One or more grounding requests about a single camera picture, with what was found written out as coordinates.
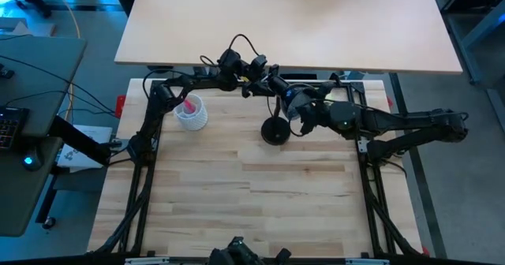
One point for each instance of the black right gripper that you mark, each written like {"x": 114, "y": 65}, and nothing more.
{"x": 319, "y": 113}

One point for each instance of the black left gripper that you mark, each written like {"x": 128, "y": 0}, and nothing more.
{"x": 250, "y": 85}

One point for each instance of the black gooseneck desk lamp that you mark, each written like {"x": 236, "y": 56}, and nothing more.
{"x": 276, "y": 131}

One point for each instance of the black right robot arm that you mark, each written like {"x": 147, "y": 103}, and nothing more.
{"x": 394, "y": 121}

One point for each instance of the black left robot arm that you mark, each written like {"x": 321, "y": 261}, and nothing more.
{"x": 154, "y": 107}

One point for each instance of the light wooden desk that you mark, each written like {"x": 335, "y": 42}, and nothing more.
{"x": 315, "y": 24}

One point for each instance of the pink marker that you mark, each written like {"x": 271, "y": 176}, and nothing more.
{"x": 188, "y": 106}

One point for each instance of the white textured cup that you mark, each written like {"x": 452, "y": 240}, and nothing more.
{"x": 192, "y": 117}

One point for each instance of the red clamp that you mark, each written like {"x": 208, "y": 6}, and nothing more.
{"x": 425, "y": 251}
{"x": 120, "y": 106}
{"x": 391, "y": 101}

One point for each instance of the black desk foot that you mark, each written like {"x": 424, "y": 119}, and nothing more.
{"x": 159, "y": 68}

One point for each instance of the silver mounting plate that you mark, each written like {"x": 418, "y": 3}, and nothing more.
{"x": 367, "y": 262}
{"x": 147, "y": 261}

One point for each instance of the white printed paper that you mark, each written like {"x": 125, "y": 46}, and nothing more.
{"x": 98, "y": 133}

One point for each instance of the grey metal shelf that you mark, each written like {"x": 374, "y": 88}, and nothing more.
{"x": 473, "y": 28}

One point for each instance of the black computer mouse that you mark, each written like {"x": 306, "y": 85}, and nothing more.
{"x": 31, "y": 160}

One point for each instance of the grey side desk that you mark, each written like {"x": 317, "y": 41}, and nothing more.
{"x": 35, "y": 178}

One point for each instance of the small black device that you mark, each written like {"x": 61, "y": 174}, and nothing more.
{"x": 6, "y": 72}

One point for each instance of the black keyboard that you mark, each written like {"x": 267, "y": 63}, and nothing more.
{"x": 10, "y": 127}

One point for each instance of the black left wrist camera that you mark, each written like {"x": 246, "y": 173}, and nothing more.
{"x": 258, "y": 64}

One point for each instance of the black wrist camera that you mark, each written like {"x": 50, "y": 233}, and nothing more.
{"x": 258, "y": 64}
{"x": 325, "y": 88}

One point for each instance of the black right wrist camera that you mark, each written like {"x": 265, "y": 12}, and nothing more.
{"x": 325, "y": 88}

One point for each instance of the silver arm base bracket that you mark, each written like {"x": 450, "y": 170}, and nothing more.
{"x": 363, "y": 146}

